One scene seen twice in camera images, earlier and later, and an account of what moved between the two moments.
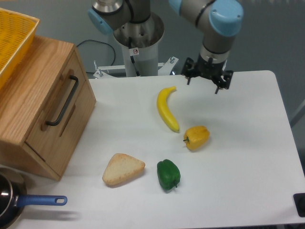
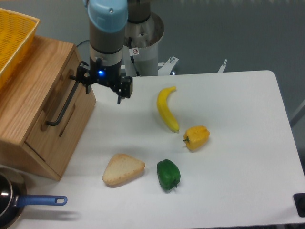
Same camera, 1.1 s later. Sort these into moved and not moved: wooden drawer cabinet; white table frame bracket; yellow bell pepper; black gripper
Moved: black gripper
Not moved: yellow bell pepper; white table frame bracket; wooden drawer cabinet
